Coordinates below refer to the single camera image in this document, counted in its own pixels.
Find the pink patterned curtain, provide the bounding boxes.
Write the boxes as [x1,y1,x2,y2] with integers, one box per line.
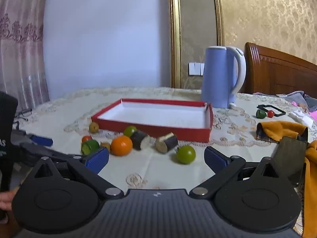
[0,0,50,111]

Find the large green tomato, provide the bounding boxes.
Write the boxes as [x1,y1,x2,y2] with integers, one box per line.
[176,145,197,165]

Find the white wall switch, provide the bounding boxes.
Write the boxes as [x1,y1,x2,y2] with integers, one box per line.
[189,62,205,75]

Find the dark eggplant piece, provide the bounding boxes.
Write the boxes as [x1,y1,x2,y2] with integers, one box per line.
[155,132,179,154]
[130,130,150,151]

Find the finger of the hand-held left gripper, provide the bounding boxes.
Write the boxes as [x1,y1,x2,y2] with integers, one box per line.
[11,130,53,147]
[19,142,86,165]

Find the green cucumber piece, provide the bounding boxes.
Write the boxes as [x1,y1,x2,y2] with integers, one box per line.
[81,139,100,155]

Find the red shallow box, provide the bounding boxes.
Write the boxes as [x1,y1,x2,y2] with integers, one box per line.
[91,98,214,143]

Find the black rectangular frame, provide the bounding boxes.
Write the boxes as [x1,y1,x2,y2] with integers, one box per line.
[257,104,286,117]

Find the orange cloth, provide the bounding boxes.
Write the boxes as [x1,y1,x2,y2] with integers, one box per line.
[256,120,317,238]

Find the black eyeglasses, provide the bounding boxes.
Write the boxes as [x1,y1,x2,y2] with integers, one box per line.
[14,108,34,121]

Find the person's left hand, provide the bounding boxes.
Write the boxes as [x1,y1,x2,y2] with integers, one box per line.
[0,187,20,211]

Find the white tissue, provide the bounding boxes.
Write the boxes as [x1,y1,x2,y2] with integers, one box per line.
[290,109,314,127]

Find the dark olive cloth strip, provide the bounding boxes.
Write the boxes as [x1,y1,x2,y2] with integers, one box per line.
[271,136,307,185]

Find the gold framed wall panel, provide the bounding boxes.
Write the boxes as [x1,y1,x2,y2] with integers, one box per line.
[167,0,224,89]

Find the grey blanket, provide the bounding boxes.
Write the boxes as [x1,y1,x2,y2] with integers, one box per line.
[253,90,317,112]

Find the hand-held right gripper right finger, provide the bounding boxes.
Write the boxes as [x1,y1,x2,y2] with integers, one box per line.
[189,146,294,200]

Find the orange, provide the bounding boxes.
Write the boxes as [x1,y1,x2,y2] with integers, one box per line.
[110,135,133,156]

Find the blue electric kettle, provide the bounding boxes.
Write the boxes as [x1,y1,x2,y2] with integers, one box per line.
[201,46,247,109]

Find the cream lace tablecloth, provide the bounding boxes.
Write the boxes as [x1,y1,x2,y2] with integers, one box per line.
[13,87,317,204]

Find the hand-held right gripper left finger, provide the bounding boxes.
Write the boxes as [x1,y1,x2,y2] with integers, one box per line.
[22,147,124,200]

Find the pink cloth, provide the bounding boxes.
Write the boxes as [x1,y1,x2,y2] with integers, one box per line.
[292,100,317,121]

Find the small yellow-green tomato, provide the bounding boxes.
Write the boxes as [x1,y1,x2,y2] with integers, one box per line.
[123,126,137,137]

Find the wooden headboard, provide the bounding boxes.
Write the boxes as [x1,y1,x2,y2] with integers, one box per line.
[241,42,317,96]

